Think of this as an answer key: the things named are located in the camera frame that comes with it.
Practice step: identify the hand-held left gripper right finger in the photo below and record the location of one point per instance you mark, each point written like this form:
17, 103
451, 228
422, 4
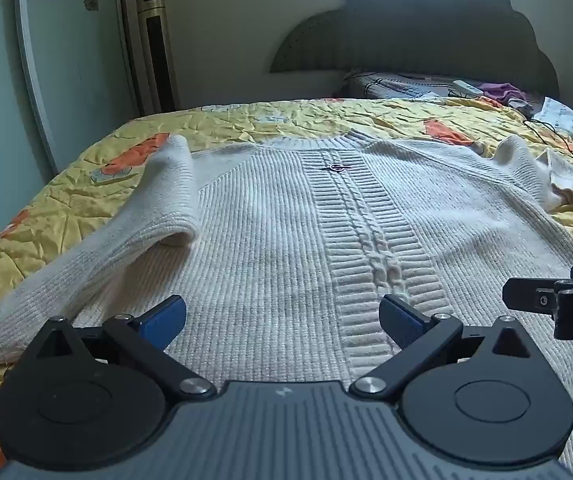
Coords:
401, 321

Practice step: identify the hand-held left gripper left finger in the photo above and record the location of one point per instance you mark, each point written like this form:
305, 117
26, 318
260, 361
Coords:
164, 322

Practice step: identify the white knit sweater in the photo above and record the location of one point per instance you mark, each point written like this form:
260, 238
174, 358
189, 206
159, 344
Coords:
266, 240

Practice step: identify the white patterned cloth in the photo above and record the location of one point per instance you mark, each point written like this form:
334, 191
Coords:
566, 120

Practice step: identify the yellow printed quilt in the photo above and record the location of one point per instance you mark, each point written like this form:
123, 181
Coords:
66, 195

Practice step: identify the grey cloth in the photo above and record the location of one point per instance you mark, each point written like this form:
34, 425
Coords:
521, 107

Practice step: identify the purple cloth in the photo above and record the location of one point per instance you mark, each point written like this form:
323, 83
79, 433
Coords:
501, 92

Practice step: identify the white remote control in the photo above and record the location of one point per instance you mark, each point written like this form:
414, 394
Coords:
467, 88

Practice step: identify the patterned pillow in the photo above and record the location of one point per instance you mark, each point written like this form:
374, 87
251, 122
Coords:
391, 85

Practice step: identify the gold tower air conditioner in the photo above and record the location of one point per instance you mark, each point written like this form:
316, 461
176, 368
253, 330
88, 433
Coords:
159, 50

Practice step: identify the glass wardrobe sliding door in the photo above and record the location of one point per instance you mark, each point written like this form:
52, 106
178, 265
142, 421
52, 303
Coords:
66, 60

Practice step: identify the grey padded headboard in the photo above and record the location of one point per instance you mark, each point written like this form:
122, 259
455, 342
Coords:
416, 25

